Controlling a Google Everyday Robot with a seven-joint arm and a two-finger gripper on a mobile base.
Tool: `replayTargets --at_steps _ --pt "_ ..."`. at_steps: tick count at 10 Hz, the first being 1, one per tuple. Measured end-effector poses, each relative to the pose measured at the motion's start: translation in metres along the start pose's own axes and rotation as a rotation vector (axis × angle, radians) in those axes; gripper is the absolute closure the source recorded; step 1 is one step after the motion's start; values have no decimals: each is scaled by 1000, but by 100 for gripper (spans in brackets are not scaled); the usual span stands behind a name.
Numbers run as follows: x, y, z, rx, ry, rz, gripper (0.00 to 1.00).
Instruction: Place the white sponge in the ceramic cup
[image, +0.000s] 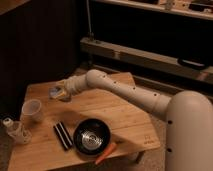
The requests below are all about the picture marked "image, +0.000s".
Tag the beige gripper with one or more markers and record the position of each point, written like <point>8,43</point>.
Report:
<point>65,90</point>

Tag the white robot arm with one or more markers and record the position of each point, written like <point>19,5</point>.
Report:
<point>189,117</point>

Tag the white ceramic cup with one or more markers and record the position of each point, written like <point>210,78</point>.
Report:
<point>33,109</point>

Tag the wooden table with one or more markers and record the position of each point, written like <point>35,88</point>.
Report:
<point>131,128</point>

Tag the black striped rectangular block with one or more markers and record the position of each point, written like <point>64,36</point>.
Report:
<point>63,136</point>

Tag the black bowl with metal inside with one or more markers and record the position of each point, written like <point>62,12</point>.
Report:
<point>91,136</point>

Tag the orange carrot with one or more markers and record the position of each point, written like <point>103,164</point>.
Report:
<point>110,148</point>

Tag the metal pole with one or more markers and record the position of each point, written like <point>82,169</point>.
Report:
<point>90,32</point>

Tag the background shelf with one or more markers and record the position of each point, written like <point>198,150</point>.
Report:
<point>177,7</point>

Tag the long grey case with handle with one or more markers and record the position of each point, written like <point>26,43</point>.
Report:
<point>145,59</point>

